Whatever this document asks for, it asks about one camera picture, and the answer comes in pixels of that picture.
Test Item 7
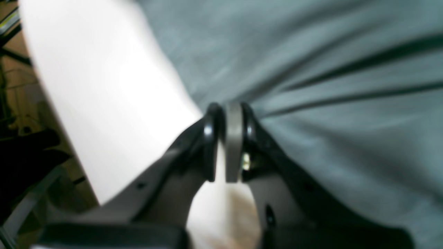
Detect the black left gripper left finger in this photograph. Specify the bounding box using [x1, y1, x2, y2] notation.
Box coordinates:
[32, 103, 223, 249]

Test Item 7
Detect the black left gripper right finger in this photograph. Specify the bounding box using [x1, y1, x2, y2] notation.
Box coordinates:
[225, 103, 414, 249]

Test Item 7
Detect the dark grey t-shirt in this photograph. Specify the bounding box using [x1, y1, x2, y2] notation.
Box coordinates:
[138, 0, 443, 249]

